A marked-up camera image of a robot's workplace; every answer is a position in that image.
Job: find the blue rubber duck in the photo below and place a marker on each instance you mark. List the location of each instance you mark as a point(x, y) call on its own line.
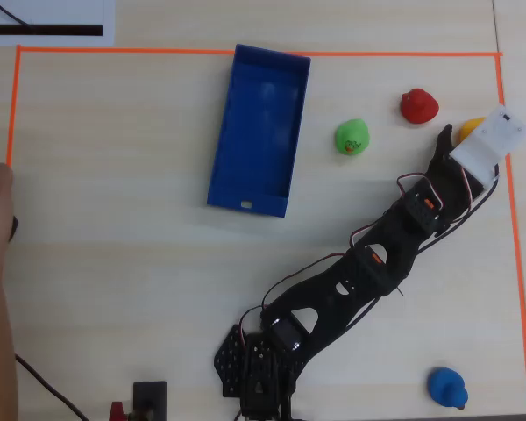
point(447, 388)

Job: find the orange tape border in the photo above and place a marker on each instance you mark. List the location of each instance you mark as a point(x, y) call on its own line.
point(12, 109)

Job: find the yellow rubber duck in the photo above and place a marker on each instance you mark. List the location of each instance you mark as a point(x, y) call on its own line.
point(470, 128)

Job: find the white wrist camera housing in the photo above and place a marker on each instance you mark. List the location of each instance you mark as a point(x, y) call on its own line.
point(491, 144)

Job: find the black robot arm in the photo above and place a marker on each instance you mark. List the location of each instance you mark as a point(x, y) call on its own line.
point(355, 280)

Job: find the red clamp knob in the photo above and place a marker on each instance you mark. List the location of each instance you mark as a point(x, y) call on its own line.
point(117, 412)

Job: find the blue plastic box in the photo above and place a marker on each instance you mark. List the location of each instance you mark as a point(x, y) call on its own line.
point(263, 131)

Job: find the red rubber duck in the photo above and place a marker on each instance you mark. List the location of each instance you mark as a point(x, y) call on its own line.
point(418, 106)

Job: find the green rubber duck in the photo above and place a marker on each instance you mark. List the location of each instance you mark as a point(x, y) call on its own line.
point(353, 137)

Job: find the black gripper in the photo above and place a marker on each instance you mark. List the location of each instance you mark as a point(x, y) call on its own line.
point(441, 157)

